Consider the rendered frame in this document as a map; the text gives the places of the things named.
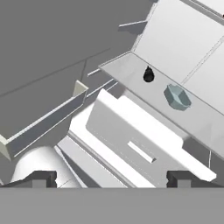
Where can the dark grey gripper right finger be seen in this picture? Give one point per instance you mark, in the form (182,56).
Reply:
(179,178)

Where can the black bottle-shaped item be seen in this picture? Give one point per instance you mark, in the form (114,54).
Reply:
(148,75)

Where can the white rounded object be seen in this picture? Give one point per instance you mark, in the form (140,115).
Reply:
(40,162)

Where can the small grey door shelf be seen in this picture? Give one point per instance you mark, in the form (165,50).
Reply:
(132,26)

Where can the grey fridge door bin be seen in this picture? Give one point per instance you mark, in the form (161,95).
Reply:
(43,125)

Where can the white fridge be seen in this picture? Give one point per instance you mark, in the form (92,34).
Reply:
(180,38)

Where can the grey fridge door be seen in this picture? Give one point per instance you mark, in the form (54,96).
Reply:
(46,46)

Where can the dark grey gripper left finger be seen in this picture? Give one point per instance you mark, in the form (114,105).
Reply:
(43,178)

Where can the white fridge drawer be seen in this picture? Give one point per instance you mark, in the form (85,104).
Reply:
(125,131)

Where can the glass fridge shelf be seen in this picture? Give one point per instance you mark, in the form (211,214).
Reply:
(163,96)

